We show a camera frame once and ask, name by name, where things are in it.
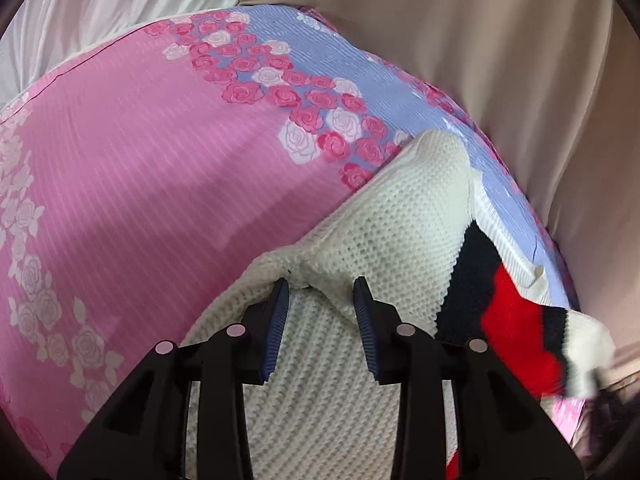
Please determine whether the white knit striped sweater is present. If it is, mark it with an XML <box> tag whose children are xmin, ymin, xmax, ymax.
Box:
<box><xmin>179</xmin><ymin>129</ymin><xmax>617</xmax><ymax>480</ymax></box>

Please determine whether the white pillow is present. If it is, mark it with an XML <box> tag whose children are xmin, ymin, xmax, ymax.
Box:
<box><xmin>0</xmin><ymin>0</ymin><xmax>261</xmax><ymax>106</ymax></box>

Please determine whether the pink floral bed sheet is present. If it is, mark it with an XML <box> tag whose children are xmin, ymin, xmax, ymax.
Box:
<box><xmin>0</xmin><ymin>4</ymin><xmax>596</xmax><ymax>480</ymax></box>

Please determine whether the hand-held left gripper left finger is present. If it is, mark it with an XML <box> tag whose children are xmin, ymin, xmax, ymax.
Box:
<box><xmin>56</xmin><ymin>277</ymin><xmax>291</xmax><ymax>480</ymax></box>

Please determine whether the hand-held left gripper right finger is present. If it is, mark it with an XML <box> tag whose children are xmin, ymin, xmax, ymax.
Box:
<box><xmin>352</xmin><ymin>276</ymin><xmax>586</xmax><ymax>480</ymax></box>

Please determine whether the beige curtain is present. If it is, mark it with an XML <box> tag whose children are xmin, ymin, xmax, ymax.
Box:
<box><xmin>239</xmin><ymin>0</ymin><xmax>640</xmax><ymax>401</ymax></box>

